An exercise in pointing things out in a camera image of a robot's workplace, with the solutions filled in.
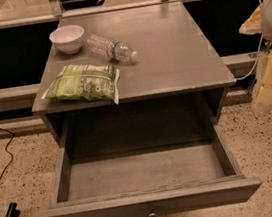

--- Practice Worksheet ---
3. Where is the green jalapeno chip bag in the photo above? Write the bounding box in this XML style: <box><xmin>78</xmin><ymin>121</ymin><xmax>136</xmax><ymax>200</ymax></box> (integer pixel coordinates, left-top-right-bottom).
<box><xmin>42</xmin><ymin>64</ymin><xmax>120</xmax><ymax>104</ymax></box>

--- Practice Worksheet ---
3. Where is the round metal drawer knob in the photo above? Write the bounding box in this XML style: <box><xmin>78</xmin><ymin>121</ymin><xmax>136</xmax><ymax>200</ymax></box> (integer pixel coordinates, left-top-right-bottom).
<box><xmin>148</xmin><ymin>211</ymin><xmax>157</xmax><ymax>217</ymax></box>

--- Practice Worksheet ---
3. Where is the open grey top drawer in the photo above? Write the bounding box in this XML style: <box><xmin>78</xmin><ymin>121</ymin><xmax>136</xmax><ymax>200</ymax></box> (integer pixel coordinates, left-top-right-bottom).
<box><xmin>20</xmin><ymin>90</ymin><xmax>266</xmax><ymax>217</ymax></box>

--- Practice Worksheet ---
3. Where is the grey wooden cabinet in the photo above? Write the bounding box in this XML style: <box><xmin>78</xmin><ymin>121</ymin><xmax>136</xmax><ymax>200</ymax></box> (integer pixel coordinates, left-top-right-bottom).
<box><xmin>32</xmin><ymin>2</ymin><xmax>235</xmax><ymax>139</ymax></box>

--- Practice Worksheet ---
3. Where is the clear plastic water bottle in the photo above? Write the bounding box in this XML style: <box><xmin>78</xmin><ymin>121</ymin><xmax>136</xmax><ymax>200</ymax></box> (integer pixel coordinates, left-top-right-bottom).
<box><xmin>86</xmin><ymin>34</ymin><xmax>138</xmax><ymax>64</ymax></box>

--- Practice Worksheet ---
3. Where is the white ceramic bowl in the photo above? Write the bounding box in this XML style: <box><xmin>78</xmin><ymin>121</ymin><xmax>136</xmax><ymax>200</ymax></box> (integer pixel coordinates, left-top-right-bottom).
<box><xmin>49</xmin><ymin>25</ymin><xmax>85</xmax><ymax>54</ymax></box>

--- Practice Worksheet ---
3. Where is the white cable on right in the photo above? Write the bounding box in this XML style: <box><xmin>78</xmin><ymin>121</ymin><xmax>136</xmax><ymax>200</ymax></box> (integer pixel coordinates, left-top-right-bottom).
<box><xmin>224</xmin><ymin>0</ymin><xmax>272</xmax><ymax>82</ymax></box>

